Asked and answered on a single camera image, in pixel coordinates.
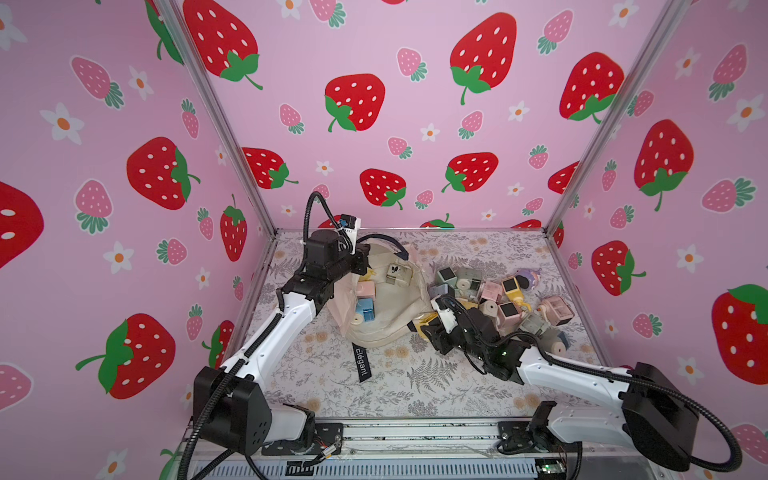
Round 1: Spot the yellow pencil sharpener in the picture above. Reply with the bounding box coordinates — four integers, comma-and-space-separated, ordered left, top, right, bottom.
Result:
501, 276, 532, 312
412, 312, 439, 340

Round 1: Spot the blue grey pencil sharpener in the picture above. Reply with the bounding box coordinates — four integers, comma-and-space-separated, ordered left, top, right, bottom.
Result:
428, 284, 455, 299

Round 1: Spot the grey green pencil sharpener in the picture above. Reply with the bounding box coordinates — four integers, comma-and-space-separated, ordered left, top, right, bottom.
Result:
455, 268, 483, 299

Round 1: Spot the mint green pencil sharpener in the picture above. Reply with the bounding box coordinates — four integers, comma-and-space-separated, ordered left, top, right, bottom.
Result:
435, 267, 458, 288

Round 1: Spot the cream canvas tote bag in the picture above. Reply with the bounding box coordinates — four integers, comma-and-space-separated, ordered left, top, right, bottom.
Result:
326, 234, 433, 383

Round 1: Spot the pale green pencil sharpener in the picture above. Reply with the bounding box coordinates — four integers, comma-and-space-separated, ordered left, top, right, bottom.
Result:
518, 312, 551, 338

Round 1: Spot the purple pencil sharpener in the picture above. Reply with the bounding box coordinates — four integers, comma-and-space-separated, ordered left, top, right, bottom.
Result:
515, 268, 541, 291

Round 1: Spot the grey green blue sharpener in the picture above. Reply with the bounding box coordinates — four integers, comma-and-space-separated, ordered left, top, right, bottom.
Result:
540, 327, 570, 356

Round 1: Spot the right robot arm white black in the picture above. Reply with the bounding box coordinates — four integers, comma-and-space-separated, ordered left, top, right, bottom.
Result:
414, 295, 743, 473

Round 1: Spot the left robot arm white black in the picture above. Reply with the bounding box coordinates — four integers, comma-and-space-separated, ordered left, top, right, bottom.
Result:
177, 241, 370, 479

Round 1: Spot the bright blue pencil sharpener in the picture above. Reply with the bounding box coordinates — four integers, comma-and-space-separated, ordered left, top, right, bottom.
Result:
352, 298, 376, 325

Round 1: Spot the white panda pencil sharpener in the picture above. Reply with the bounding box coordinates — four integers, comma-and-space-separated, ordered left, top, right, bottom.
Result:
386, 263, 413, 288

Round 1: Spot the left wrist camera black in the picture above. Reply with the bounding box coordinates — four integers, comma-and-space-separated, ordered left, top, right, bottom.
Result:
304, 214, 364, 270

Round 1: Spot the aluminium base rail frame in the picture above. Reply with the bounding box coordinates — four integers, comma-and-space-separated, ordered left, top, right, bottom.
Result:
161, 416, 679, 480

